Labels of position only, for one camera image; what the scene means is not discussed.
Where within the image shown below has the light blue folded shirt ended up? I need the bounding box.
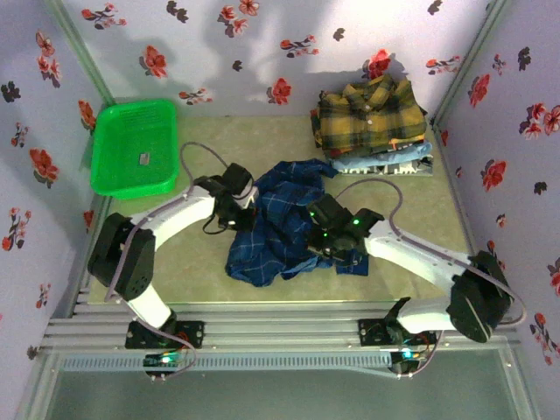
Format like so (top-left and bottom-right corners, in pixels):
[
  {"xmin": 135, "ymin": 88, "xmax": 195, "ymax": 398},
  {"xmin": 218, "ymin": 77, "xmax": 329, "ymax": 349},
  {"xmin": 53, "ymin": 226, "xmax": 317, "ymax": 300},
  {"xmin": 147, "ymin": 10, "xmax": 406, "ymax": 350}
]
[{"xmin": 330, "ymin": 142, "xmax": 434, "ymax": 170}]

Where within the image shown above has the aluminium corner post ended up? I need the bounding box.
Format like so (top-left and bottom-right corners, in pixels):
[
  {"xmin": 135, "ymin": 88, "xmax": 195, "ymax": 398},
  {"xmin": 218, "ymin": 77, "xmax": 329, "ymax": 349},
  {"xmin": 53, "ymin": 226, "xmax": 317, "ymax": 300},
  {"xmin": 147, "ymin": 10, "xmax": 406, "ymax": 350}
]
[
  {"xmin": 41, "ymin": 0, "xmax": 116, "ymax": 106},
  {"xmin": 430, "ymin": 0, "xmax": 513, "ymax": 126}
]

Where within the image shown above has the grey slotted cable duct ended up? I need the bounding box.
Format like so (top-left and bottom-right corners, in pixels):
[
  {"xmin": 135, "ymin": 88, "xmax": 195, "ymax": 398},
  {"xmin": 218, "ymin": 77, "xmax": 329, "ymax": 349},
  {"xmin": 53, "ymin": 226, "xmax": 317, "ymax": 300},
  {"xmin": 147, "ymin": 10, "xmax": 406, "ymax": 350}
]
[{"xmin": 60, "ymin": 352, "xmax": 391, "ymax": 373}]

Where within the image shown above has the yellow plaid folded shirt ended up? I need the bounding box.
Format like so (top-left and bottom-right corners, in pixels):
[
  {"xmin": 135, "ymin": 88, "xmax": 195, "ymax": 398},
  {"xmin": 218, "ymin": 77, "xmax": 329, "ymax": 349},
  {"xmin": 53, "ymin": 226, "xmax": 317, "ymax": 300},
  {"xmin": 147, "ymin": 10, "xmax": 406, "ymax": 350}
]
[{"xmin": 312, "ymin": 73, "xmax": 428, "ymax": 152}]

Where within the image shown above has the grey printed folded shirt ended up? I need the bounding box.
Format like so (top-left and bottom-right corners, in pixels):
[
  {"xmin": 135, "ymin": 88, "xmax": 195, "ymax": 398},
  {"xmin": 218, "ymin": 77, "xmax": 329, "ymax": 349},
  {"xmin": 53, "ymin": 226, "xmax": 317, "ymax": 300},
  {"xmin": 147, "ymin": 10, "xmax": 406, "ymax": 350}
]
[{"xmin": 339, "ymin": 157, "xmax": 434, "ymax": 177}]

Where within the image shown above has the green plastic basket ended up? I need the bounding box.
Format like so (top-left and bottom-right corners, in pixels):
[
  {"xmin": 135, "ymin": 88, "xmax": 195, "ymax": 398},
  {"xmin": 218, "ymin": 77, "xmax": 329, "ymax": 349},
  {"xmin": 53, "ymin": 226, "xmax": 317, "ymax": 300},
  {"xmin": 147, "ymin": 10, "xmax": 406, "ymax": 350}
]
[{"xmin": 90, "ymin": 99, "xmax": 179, "ymax": 201}]

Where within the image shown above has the aluminium rail base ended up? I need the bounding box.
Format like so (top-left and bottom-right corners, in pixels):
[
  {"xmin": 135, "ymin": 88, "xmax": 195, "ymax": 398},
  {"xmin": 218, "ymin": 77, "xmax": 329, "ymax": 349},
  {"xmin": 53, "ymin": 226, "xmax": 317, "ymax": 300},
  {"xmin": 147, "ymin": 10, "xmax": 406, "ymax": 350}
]
[{"xmin": 41, "ymin": 299, "xmax": 524, "ymax": 351}]

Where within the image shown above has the blue plaid long sleeve shirt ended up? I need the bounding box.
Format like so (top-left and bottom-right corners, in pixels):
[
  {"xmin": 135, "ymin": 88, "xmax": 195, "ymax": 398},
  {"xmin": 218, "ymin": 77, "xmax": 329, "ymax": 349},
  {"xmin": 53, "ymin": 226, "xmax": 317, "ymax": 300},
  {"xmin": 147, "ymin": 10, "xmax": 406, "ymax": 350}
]
[{"xmin": 225, "ymin": 159, "xmax": 371, "ymax": 288}]

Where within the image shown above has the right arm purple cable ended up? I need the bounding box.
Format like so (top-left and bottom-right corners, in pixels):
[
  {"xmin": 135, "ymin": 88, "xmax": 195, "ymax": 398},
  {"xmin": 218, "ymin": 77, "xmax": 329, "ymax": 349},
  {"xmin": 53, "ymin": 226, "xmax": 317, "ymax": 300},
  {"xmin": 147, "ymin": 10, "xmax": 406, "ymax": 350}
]
[{"xmin": 334, "ymin": 178, "xmax": 526, "ymax": 378}]

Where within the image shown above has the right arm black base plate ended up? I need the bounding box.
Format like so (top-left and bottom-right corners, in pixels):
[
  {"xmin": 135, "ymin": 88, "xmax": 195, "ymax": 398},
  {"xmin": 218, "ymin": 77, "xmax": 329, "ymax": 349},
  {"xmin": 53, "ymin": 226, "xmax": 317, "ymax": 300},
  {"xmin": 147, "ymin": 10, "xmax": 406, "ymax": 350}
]
[{"xmin": 357, "ymin": 318, "xmax": 438, "ymax": 347}]

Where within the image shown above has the dark folded shirt orange print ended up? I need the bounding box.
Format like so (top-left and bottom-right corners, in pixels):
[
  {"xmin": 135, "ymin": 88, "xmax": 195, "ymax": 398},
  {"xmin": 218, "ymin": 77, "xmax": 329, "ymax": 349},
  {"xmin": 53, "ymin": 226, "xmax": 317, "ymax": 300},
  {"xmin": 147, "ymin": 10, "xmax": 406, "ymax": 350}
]
[{"xmin": 321, "ymin": 137, "xmax": 425, "ymax": 159}]

